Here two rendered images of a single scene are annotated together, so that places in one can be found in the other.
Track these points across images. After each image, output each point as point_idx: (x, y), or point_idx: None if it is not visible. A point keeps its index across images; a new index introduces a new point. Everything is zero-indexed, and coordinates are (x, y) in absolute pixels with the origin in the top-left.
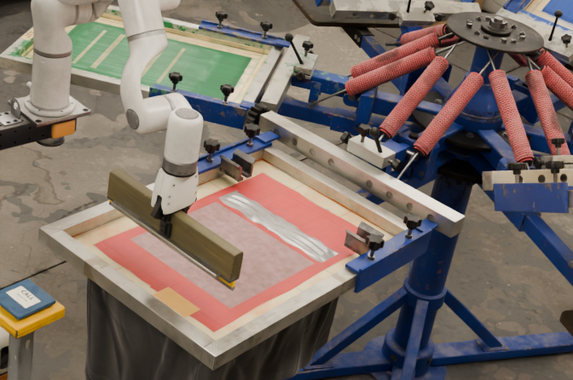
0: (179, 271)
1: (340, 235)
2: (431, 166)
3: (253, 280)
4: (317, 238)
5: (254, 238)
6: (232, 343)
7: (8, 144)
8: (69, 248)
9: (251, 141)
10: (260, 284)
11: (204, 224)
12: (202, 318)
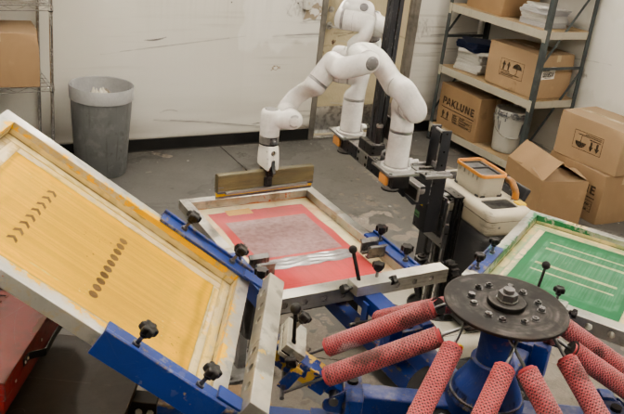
0: (266, 218)
1: (289, 278)
2: None
3: (248, 236)
4: (288, 269)
5: (293, 247)
6: (186, 205)
7: (370, 168)
8: None
9: (405, 257)
10: (244, 237)
11: (315, 236)
12: (221, 214)
